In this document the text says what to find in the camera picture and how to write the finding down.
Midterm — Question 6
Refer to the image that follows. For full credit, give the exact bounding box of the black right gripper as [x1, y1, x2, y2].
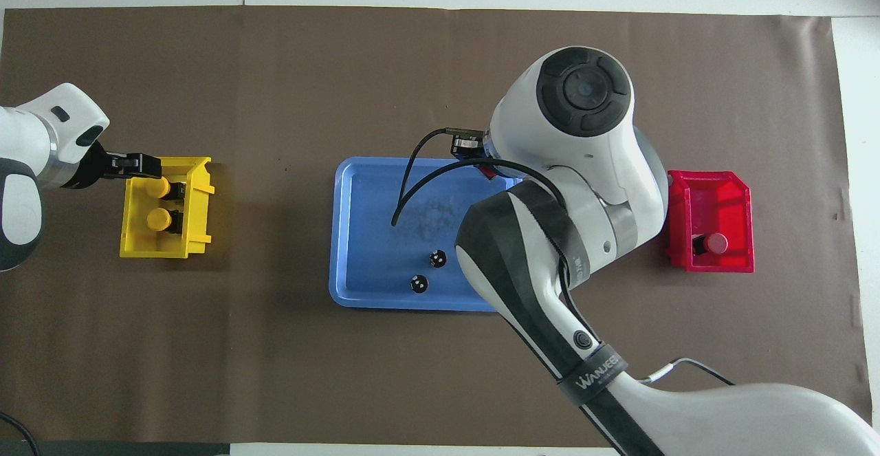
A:
[449, 129, 490, 162]

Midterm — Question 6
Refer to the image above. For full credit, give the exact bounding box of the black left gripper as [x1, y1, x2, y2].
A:
[65, 141, 163, 191]

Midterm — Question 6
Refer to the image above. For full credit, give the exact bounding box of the yellow push button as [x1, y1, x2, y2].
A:
[146, 178, 188, 201]
[146, 208, 186, 232]

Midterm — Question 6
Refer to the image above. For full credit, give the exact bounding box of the blue plastic tray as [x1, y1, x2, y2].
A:
[329, 157, 527, 313]

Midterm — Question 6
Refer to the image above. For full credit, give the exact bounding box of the yellow plastic bin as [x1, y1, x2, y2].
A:
[120, 156, 215, 260]

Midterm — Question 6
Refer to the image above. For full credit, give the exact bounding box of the brown paper mat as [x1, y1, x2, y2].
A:
[0, 6, 874, 447]

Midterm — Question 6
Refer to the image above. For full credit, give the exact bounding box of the red plastic bin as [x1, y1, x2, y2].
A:
[665, 171, 756, 274]

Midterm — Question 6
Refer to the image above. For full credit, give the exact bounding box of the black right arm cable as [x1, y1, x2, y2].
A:
[390, 128, 575, 264]

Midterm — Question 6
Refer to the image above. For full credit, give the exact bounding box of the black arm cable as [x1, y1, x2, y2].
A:
[390, 128, 575, 264]
[0, 411, 42, 456]

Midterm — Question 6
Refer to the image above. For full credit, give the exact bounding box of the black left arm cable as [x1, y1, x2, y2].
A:
[0, 411, 42, 456]

